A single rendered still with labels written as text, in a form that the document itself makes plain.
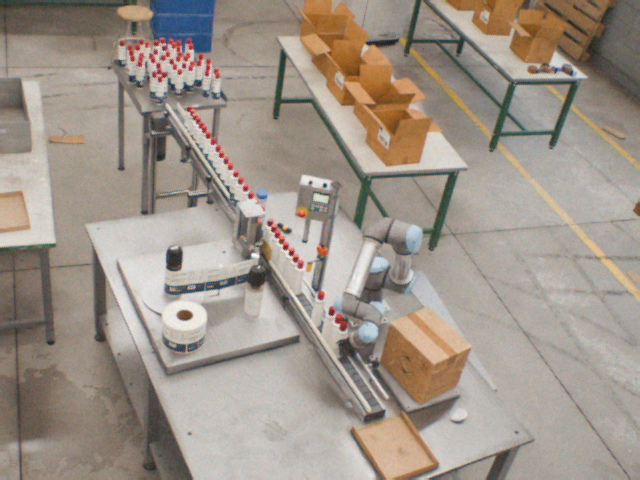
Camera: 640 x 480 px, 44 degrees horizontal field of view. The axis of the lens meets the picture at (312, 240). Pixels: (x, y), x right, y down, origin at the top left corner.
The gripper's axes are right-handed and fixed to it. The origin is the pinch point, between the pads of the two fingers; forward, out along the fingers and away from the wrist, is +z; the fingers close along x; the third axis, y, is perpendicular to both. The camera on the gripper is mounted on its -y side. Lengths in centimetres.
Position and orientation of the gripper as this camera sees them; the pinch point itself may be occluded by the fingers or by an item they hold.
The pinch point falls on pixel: (344, 352)
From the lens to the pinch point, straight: 369.5
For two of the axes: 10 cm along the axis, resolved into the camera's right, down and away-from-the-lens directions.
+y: -8.9, 1.7, -4.3
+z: -3.4, 3.9, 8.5
